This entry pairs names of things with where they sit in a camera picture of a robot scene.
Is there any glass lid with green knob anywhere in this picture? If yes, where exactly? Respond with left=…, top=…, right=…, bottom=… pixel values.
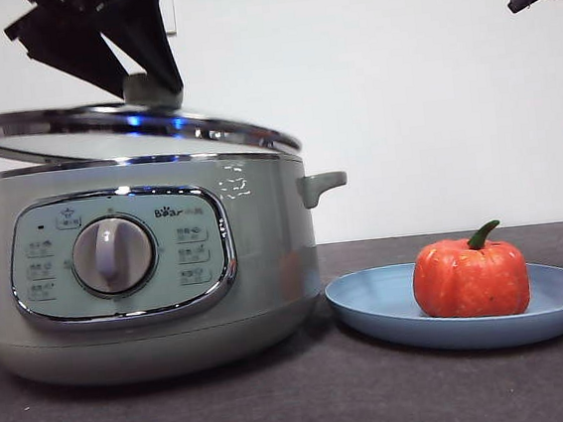
left=0, top=59, right=303, bottom=183

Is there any orange pumpkin with green stem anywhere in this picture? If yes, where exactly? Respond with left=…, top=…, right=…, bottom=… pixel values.
left=406, top=216, right=534, bottom=326

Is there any pale green electric steamer pot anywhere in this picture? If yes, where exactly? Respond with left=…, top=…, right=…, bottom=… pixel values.
left=0, top=134, right=365, bottom=398

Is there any blue round plate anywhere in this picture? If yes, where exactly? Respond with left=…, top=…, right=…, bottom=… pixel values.
left=321, top=247, right=563, bottom=365

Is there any white wall socket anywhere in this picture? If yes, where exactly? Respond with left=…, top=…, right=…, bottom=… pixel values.
left=163, top=0, right=179, bottom=38

